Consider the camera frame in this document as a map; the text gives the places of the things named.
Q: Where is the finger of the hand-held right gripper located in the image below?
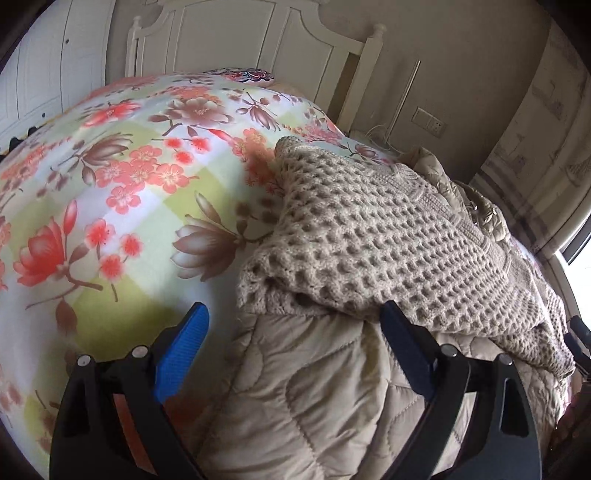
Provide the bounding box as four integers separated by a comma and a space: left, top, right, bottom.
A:
564, 315, 591, 384

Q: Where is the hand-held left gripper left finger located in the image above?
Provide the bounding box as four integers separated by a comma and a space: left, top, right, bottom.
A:
50, 302, 211, 480

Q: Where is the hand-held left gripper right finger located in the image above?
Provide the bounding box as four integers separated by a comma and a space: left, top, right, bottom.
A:
379, 300, 542, 480

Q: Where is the beige crocheted knit blanket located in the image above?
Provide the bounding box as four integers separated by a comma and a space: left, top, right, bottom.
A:
235, 136, 575, 379

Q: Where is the beige quilted comforter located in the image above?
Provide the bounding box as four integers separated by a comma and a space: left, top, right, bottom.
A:
194, 148, 578, 480

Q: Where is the window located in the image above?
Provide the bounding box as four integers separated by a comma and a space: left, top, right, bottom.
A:
556, 222, 591, 324

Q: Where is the floral bed sheet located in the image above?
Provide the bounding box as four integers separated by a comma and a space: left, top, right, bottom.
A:
0, 69, 555, 480

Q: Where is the striped beige curtain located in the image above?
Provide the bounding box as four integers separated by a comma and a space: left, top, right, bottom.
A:
480, 23, 591, 259

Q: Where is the thin white pole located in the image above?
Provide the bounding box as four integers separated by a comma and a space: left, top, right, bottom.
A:
385, 60, 422, 148

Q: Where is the pale yellow pillow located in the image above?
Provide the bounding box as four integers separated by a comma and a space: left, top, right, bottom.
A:
268, 79, 305, 99

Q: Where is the dark patterned pillow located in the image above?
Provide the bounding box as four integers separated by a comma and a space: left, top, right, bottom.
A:
203, 68, 275, 86

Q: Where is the white wardrobe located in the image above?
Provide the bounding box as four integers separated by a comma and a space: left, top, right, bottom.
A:
0, 0, 116, 144

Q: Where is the white bed headboard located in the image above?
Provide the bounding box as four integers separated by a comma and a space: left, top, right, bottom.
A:
124, 0, 386, 134

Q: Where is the white cable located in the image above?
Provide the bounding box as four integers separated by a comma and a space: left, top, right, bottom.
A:
362, 124, 399, 153

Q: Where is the wall socket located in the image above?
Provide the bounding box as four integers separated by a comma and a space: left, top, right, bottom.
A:
412, 107, 448, 136

